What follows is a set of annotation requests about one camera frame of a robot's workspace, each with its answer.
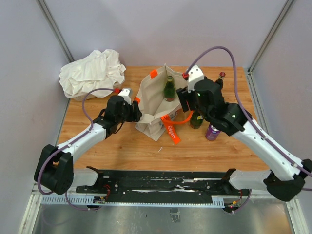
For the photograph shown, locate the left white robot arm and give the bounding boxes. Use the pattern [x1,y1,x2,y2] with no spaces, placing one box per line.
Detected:
[34,95,142,195]

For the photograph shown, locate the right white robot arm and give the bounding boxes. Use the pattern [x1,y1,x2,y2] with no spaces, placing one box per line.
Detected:
[176,79,312,201]

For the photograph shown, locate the canvas bag orange handles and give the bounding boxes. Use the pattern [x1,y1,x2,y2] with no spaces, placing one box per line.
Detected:
[135,65,186,144]

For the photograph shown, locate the green bottle yellow label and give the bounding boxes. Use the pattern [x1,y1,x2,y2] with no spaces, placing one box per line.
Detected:
[190,111,204,129]

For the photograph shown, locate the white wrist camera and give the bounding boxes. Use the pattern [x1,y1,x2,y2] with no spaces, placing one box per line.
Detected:
[182,65,204,93]
[115,88,132,105]

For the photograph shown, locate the aluminium frame post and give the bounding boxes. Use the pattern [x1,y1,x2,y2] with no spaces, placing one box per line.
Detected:
[247,0,296,74]
[36,0,74,62]

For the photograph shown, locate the right aluminium frame post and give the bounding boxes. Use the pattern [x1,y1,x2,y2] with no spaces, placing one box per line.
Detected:
[247,0,296,74]

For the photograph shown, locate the cola glass bottle red cap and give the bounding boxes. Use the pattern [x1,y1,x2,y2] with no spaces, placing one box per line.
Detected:
[215,72,226,90]

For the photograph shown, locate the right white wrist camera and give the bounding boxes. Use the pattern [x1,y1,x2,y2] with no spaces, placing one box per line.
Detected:
[182,65,204,93]

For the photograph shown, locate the purple soda can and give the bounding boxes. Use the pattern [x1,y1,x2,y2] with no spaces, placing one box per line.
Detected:
[205,123,221,141]

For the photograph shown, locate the dark green glass bottle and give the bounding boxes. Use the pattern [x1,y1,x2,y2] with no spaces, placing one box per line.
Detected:
[164,76,176,102]

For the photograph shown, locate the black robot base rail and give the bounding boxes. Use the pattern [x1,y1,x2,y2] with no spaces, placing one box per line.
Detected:
[76,170,249,206]

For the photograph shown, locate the crumpled white cloth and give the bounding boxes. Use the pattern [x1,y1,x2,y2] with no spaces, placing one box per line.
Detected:
[59,49,126,101]

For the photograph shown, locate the left aluminium frame post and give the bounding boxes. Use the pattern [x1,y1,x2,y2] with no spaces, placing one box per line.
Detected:
[36,0,74,62]

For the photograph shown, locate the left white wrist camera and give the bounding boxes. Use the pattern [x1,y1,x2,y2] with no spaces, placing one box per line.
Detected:
[115,88,132,105]

